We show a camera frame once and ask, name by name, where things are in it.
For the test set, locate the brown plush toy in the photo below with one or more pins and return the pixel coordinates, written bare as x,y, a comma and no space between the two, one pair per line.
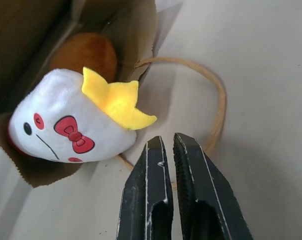
91,55

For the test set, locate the white plush toy yellow crown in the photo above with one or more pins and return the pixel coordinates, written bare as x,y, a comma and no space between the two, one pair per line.
66,125

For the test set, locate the brown paper bag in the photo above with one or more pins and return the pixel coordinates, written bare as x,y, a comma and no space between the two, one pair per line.
28,45

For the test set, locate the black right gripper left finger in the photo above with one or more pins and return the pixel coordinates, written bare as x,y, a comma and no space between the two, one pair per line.
138,195

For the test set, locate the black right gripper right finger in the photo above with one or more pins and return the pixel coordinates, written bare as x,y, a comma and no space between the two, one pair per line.
206,190

